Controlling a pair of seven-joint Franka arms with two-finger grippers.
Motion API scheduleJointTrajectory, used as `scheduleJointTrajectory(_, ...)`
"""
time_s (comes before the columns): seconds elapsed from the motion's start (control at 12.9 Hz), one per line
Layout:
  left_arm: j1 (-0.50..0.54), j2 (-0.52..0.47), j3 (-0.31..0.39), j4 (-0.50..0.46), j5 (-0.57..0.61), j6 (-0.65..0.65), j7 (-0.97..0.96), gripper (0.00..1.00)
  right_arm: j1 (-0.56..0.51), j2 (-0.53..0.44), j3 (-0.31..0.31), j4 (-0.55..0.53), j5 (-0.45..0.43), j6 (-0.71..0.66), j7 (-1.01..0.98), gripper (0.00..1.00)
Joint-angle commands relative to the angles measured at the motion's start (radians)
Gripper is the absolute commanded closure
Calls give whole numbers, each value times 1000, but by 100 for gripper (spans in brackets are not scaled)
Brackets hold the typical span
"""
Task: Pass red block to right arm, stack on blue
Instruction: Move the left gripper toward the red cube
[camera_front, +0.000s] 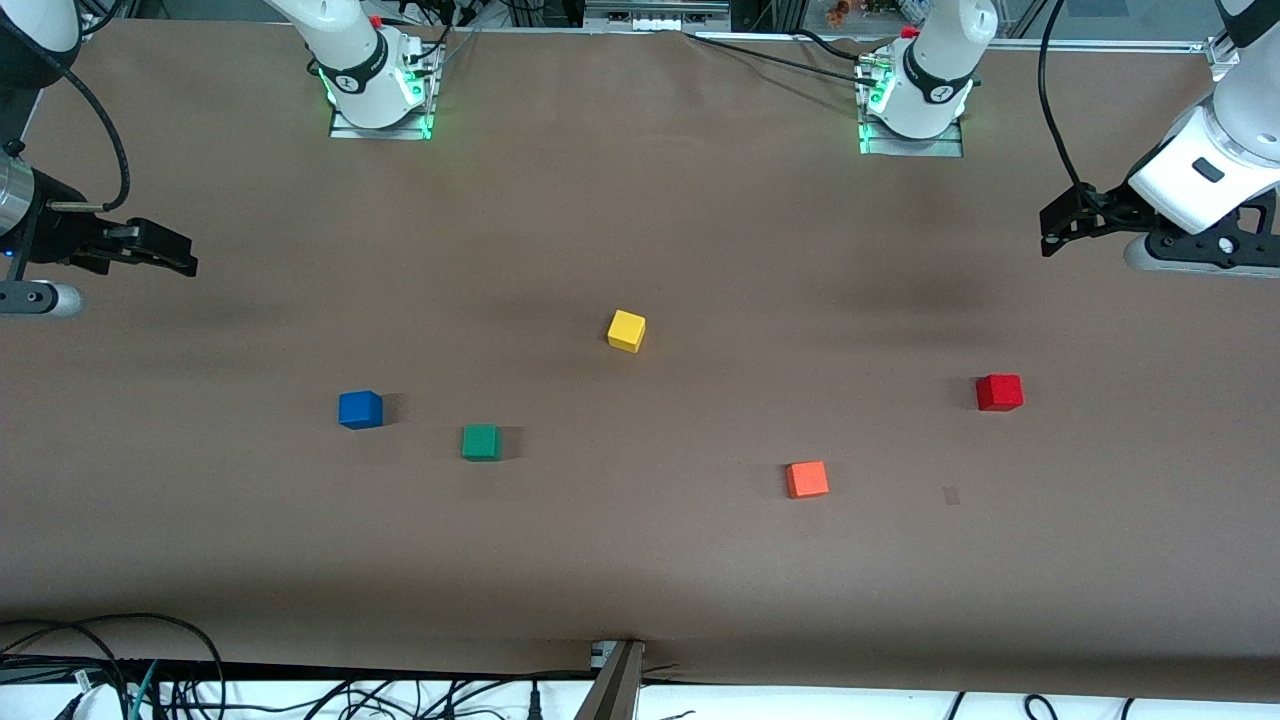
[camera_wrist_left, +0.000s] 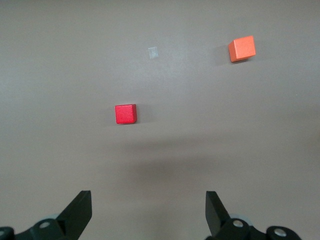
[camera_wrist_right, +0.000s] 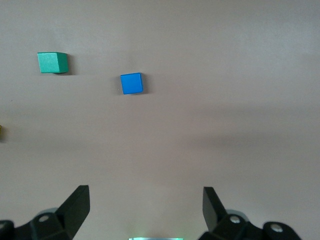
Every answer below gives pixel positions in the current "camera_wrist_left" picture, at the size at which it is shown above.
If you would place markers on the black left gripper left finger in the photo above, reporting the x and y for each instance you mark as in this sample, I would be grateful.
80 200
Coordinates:
75 217

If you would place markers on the small clear tape patch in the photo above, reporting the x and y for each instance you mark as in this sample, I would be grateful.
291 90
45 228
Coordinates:
153 53

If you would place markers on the orange wooden block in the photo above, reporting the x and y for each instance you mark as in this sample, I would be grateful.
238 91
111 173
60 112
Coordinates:
242 50

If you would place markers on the red wooden block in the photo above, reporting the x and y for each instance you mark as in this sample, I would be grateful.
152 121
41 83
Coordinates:
125 115

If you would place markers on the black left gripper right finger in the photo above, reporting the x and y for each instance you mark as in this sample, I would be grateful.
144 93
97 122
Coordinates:
217 217

